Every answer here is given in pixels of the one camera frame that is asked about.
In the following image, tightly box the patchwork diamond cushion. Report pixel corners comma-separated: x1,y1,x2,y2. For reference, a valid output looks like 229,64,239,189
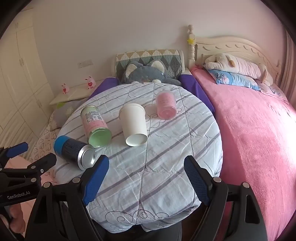
115,49,183,80

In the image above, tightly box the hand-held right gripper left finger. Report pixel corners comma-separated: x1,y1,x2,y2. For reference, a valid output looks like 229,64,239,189
25,154,110,241

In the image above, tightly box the green pink labelled cup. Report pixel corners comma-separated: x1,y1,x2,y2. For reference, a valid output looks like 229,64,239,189
80,105,113,149

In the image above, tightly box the pink fleece blanket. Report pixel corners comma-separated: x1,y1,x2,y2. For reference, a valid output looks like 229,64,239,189
191,67,296,241

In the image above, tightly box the grey plush toy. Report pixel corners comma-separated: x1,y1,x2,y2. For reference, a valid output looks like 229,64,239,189
121,60,183,86

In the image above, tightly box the pink printed pillow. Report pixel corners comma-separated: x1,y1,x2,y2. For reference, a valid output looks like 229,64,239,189
258,83,290,103

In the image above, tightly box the pink plastic cup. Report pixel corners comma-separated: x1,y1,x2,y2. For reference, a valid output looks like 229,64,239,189
155,90,177,119

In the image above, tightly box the white paper cup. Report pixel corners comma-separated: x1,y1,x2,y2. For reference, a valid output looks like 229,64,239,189
119,103,148,147

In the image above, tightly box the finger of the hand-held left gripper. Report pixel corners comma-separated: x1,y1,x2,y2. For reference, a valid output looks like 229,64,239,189
24,153,57,184
0,142,29,168

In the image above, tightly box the heart print bed sheet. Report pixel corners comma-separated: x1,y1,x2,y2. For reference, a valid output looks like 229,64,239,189
28,125,63,164

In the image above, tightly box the blue black metal can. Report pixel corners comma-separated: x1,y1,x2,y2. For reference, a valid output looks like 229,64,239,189
53,136,97,171

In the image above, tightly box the cream wooden bed headboard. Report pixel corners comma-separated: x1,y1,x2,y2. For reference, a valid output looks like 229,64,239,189
187,24,283,82

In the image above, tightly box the cream nightstand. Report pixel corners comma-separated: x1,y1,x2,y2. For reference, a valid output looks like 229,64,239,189
49,79,107,106

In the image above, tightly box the striped grey white quilt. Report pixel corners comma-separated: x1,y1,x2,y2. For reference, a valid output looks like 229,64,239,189
55,82,224,233

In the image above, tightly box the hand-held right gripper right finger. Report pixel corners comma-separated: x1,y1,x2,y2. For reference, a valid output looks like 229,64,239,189
184,155,269,241

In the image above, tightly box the blue cartoon pillow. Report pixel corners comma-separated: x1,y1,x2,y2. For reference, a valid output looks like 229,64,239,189
208,69,262,91

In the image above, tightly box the grey flower print pillow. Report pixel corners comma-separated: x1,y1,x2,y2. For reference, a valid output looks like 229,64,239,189
49,99,86,131

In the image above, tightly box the cream wardrobe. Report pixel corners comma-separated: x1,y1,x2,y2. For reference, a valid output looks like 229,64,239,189
0,16,55,152

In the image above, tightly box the purple bed sheet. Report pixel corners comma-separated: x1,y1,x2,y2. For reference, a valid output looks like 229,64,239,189
89,74,216,112

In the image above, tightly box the white pink plush toy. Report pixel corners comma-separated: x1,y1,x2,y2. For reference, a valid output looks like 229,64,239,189
204,53,275,84

